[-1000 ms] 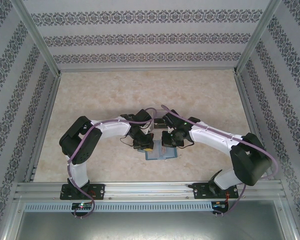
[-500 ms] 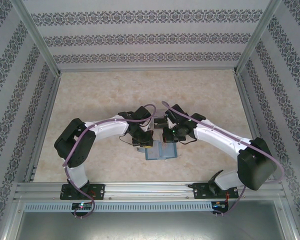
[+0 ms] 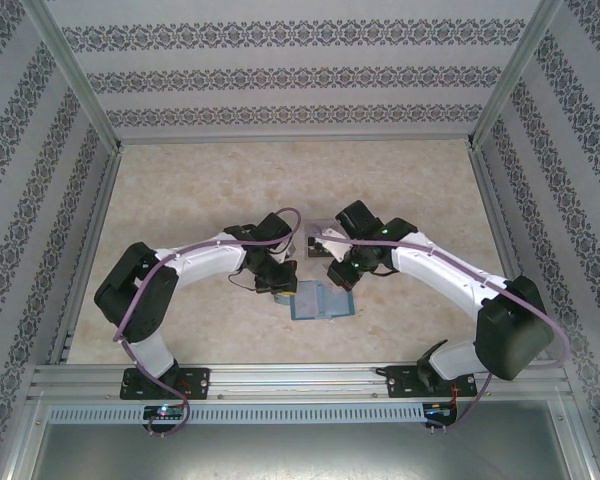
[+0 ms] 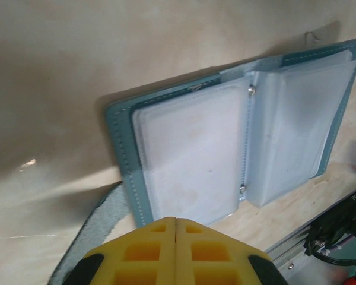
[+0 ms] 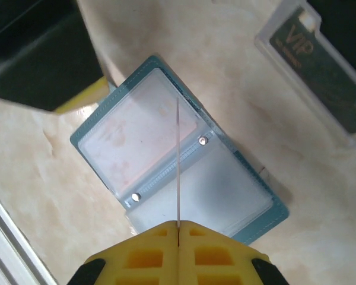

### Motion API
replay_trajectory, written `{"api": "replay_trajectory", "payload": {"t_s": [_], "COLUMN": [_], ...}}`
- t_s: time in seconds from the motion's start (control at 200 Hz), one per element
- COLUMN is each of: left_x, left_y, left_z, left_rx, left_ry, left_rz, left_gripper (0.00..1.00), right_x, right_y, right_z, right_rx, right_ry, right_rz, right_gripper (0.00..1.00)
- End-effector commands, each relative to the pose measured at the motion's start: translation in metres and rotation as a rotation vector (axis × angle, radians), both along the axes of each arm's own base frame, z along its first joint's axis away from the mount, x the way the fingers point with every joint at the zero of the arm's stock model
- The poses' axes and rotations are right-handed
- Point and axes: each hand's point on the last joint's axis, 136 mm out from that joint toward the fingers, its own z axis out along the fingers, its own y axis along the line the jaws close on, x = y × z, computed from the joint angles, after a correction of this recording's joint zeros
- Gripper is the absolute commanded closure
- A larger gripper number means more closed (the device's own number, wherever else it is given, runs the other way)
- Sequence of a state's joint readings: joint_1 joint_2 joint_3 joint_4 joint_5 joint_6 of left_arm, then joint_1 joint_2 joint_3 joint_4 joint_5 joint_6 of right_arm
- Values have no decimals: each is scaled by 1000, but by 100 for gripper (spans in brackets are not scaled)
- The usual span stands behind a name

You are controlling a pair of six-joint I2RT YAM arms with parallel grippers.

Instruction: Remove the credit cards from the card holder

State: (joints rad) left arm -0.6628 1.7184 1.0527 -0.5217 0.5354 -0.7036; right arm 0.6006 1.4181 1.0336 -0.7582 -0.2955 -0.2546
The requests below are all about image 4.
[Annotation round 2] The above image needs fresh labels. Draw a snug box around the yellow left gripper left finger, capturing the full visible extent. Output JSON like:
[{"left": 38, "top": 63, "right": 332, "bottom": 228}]
[{"left": 63, "top": 216, "right": 177, "bottom": 285}]

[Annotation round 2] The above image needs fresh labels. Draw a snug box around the teal leather card holder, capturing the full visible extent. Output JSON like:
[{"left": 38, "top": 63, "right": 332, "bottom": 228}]
[{"left": 47, "top": 37, "right": 356, "bottom": 285}]

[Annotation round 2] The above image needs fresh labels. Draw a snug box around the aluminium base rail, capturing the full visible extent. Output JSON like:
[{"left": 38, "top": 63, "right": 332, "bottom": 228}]
[{"left": 266, "top": 170, "right": 356, "bottom": 285}]

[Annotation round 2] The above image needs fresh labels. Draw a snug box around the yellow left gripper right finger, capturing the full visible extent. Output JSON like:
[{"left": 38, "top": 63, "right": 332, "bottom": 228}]
[{"left": 175, "top": 217, "right": 289, "bottom": 285}]

